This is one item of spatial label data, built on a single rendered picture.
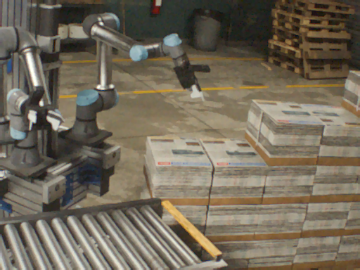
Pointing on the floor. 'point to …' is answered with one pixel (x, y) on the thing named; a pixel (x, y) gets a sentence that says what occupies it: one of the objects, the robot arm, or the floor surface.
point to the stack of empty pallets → (301, 15)
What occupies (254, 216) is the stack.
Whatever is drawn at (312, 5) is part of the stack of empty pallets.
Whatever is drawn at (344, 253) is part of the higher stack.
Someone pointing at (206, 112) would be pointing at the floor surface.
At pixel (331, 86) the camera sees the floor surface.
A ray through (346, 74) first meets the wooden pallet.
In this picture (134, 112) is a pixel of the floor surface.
